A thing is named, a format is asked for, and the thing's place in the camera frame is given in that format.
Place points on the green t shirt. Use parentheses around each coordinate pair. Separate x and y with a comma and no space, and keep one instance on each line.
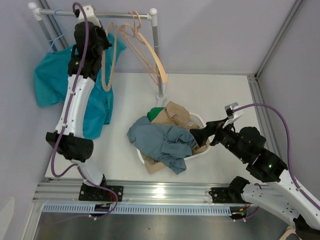
(153,113)

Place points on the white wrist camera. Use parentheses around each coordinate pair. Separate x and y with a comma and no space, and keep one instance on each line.
(233,114)
(90,13)

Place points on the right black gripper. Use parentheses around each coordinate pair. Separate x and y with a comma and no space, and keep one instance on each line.
(201,135)

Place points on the aluminium front rail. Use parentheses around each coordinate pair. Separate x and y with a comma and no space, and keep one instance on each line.
(135,192)

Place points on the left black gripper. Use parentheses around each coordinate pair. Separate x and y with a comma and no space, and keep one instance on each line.
(101,31)

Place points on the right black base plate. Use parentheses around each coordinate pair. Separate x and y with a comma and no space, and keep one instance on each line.
(220,195)

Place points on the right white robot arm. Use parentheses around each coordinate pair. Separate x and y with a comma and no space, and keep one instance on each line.
(248,146)

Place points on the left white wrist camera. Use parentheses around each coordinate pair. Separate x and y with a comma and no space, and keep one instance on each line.
(90,13)

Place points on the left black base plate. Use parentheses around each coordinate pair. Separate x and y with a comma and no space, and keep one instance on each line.
(94,194)

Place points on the grey blue t shirt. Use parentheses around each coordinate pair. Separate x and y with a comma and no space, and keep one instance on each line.
(167,144)

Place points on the white slotted cable duct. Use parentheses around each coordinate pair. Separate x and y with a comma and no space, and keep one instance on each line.
(138,209)

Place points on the white perforated plastic basket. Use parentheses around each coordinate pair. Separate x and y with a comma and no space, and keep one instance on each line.
(199,149)

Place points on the white clothes rack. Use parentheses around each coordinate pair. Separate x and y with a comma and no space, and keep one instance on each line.
(42,8)

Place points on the beige t shirt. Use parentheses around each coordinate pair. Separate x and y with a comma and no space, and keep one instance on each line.
(173,115)

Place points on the pink wire hanger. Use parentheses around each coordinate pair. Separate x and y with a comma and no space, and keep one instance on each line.
(138,44)

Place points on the blue wire hanger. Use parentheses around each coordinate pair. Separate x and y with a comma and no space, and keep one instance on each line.
(59,32)

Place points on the aluminium corner frame post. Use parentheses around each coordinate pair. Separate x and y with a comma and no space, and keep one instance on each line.
(254,82)

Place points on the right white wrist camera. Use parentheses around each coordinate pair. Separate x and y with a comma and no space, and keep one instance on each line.
(233,114)

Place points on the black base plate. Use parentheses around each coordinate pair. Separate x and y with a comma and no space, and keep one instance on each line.
(220,195)
(94,194)

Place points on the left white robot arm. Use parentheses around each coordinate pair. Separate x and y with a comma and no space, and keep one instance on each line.
(68,139)

